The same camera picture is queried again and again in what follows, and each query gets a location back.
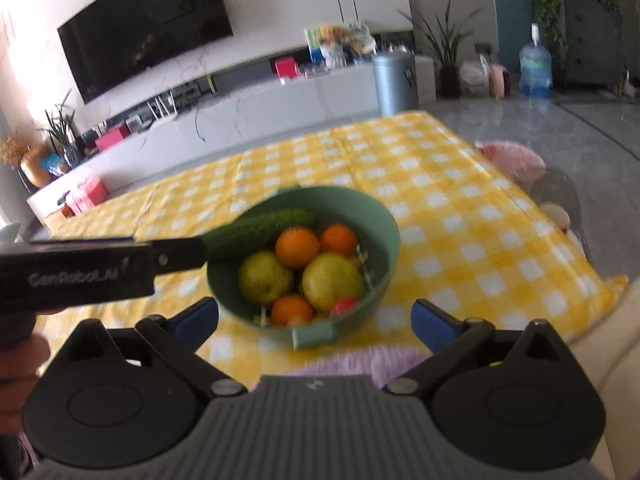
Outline orange tangerine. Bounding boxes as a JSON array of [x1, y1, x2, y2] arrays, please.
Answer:
[[270, 294, 314, 327], [274, 226, 320, 269], [320, 223, 358, 257]]

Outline yellow checkered tablecloth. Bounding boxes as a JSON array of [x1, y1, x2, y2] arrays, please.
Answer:
[[40, 113, 628, 385]]

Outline potted grass plant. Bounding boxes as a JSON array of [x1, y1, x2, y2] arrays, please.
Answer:
[[40, 90, 84, 168]]

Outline white wifi router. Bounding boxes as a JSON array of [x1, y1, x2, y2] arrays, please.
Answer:
[[145, 90, 179, 130]]

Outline small yellow pear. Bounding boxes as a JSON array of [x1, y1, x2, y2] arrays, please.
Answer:
[[238, 250, 294, 307]]

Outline blue water jug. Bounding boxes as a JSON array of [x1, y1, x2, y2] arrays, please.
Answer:
[[518, 23, 552, 99]]

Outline red box on cabinet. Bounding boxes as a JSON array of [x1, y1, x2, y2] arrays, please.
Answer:
[[273, 56, 300, 80]]

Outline green cucumber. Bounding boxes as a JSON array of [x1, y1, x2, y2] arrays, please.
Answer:
[[198, 208, 317, 261]]

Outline dark drawer cabinet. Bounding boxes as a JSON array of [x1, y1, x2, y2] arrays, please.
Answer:
[[561, 0, 624, 87]]

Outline pink storage box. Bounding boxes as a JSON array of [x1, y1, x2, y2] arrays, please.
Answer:
[[65, 176, 107, 216]]

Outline green colander bowl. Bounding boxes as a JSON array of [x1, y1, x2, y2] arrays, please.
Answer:
[[206, 186, 400, 350]]

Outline golden vase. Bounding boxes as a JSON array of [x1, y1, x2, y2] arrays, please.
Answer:
[[21, 144, 53, 188]]

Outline red cherry tomato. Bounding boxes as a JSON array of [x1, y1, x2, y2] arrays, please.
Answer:
[[330, 298, 358, 318]]

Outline white marble tv cabinet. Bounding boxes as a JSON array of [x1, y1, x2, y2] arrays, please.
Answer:
[[25, 54, 440, 224]]

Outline tall potted plant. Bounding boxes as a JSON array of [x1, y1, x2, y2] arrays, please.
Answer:
[[399, 0, 484, 99]]

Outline black wall television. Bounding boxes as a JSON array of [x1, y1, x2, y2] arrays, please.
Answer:
[[58, 0, 233, 103]]

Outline magenta box on cabinet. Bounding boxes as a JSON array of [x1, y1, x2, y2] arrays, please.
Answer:
[[96, 122, 130, 152]]

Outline large yellow-green pear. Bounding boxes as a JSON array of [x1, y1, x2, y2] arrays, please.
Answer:
[[300, 252, 366, 313]]

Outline teddy bear toy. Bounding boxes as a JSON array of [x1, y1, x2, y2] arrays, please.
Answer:
[[319, 25, 347, 70]]

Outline left hand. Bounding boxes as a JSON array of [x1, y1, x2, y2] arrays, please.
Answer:
[[0, 333, 51, 436]]

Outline grey metal trash bin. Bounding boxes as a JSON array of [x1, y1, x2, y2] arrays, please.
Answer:
[[372, 51, 419, 117]]

